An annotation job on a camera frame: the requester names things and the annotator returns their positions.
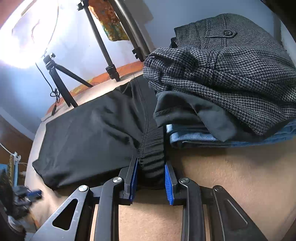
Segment black cable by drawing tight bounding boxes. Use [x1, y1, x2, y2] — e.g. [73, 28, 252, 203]
[35, 62, 61, 115]

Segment large black tripod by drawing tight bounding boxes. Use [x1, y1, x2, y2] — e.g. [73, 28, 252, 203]
[77, 0, 152, 82]

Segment small black tripod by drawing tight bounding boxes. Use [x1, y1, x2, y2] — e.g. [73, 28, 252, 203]
[42, 52, 94, 108]

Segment orange patterned cloth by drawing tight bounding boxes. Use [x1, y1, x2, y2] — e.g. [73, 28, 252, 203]
[88, 0, 130, 42]

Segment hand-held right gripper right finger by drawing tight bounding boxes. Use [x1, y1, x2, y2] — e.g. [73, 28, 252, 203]
[164, 160, 270, 241]

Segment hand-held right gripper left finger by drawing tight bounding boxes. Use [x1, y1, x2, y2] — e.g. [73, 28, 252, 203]
[29, 156, 140, 241]

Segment grey houndstooth pants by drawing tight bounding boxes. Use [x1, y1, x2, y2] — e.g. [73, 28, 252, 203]
[142, 13, 296, 136]

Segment blue denim jeans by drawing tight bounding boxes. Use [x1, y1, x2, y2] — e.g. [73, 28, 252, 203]
[165, 120, 296, 149]

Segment black pants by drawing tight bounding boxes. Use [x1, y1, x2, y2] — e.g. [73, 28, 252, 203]
[32, 75, 167, 191]

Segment dark grey folded garment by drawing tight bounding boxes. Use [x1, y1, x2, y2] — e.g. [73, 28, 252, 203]
[153, 90, 252, 142]

